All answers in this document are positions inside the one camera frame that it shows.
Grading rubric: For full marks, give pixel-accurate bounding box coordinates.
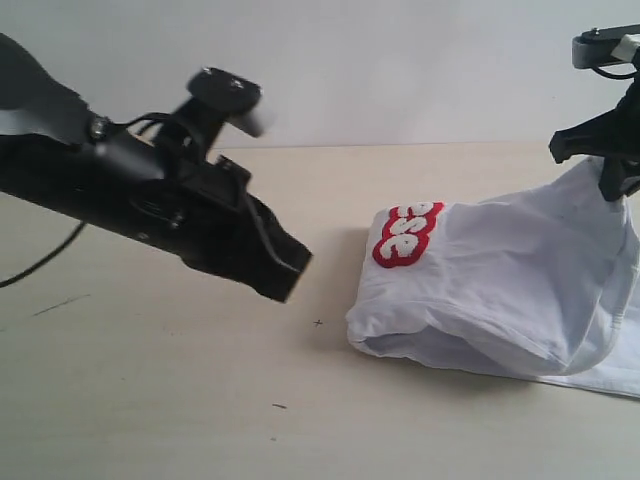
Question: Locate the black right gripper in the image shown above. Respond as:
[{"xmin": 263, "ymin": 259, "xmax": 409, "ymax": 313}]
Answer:
[{"xmin": 548, "ymin": 89, "xmax": 640, "ymax": 201}]

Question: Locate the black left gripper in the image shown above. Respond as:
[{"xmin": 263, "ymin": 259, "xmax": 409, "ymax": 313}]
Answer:
[{"xmin": 1, "ymin": 132, "xmax": 312, "ymax": 303}]

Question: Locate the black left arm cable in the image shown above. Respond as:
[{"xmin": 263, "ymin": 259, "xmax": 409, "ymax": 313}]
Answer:
[{"xmin": 0, "ymin": 219, "xmax": 86, "ymax": 289}]

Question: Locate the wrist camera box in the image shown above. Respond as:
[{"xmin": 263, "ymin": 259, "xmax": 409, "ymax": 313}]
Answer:
[
  {"xmin": 154, "ymin": 67, "xmax": 272, "ymax": 162},
  {"xmin": 571, "ymin": 24, "xmax": 639, "ymax": 80}
]

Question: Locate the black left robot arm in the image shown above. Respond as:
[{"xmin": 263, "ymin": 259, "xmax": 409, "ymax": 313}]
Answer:
[{"xmin": 1, "ymin": 37, "xmax": 312, "ymax": 303}]

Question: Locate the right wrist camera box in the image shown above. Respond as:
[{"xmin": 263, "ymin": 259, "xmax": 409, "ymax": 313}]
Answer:
[{"xmin": 571, "ymin": 24, "xmax": 639, "ymax": 80}]

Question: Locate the white t-shirt red lettering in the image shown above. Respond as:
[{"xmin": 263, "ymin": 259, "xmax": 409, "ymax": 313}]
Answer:
[{"xmin": 346, "ymin": 157, "xmax": 639, "ymax": 398}]

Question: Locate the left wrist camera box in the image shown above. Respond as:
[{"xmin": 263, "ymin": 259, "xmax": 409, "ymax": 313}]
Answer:
[{"xmin": 154, "ymin": 67, "xmax": 272, "ymax": 162}]

